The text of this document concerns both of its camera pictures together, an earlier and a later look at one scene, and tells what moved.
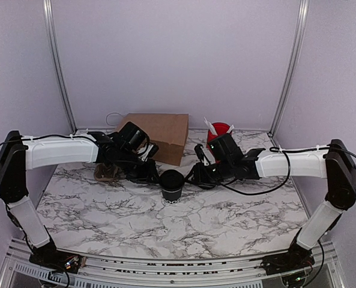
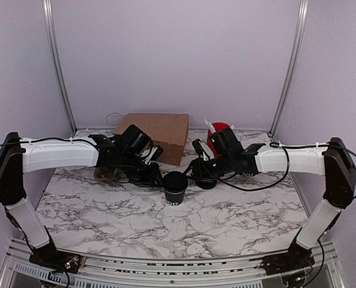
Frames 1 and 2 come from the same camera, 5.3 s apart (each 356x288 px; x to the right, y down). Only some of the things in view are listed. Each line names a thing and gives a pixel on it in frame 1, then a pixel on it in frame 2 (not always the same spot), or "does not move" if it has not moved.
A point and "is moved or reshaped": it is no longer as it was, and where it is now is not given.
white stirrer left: x=210 y=126 does not move
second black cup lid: x=207 y=185 does not move
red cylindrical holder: x=221 y=128 does not move
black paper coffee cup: x=171 y=197 is moved or reshaped
